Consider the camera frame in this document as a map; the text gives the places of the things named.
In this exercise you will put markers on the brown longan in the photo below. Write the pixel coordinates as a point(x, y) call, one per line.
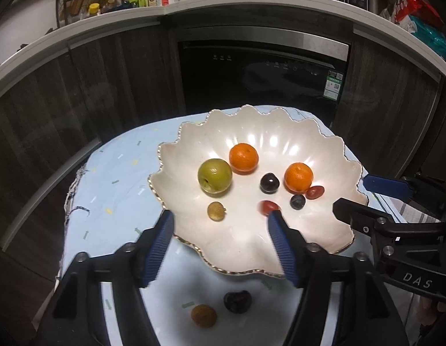
point(204, 316)
point(215, 211)

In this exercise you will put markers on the white kitchen countertop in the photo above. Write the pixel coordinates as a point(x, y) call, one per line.
point(280, 5)

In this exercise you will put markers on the red plastic bag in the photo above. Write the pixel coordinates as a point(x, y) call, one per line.
point(412, 7)

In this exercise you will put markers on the green sticker label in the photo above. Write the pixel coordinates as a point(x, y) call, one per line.
point(334, 85)

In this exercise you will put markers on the orange mandarin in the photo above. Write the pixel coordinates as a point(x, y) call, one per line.
point(298, 177)
point(243, 157)

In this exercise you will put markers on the teal plastic bag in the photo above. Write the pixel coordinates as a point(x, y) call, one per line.
point(432, 39)

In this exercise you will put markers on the dark purple fruit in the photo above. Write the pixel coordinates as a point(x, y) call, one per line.
point(236, 301)

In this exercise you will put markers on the green plum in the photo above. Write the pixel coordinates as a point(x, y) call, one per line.
point(214, 177)

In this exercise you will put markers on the white scalloped bowl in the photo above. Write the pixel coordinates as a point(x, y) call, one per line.
point(244, 238)

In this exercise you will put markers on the dark purple grape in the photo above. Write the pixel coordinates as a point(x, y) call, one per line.
point(269, 183)

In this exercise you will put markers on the dark wood cabinet door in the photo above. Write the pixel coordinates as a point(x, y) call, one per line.
point(100, 86)
point(392, 115)

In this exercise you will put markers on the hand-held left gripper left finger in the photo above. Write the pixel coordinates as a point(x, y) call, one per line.
point(156, 252)

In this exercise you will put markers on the small dark grape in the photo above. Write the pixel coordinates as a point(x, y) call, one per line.
point(297, 202)

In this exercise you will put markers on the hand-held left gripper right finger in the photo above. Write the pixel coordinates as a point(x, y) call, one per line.
point(282, 248)

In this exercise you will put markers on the black built-in dishwasher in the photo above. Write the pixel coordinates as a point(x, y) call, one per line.
point(262, 79)

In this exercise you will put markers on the person's right hand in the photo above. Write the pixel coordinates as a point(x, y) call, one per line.
point(434, 310)

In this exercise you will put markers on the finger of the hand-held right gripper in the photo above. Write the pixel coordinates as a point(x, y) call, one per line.
point(356, 213)
point(385, 184)

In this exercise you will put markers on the yellow cap bottle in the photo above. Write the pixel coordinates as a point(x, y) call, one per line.
point(94, 10)

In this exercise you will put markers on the light blue speckled cloth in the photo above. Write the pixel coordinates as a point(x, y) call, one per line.
point(115, 187)

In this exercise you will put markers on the red cherry tomato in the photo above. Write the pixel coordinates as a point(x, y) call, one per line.
point(268, 206)
point(315, 191)

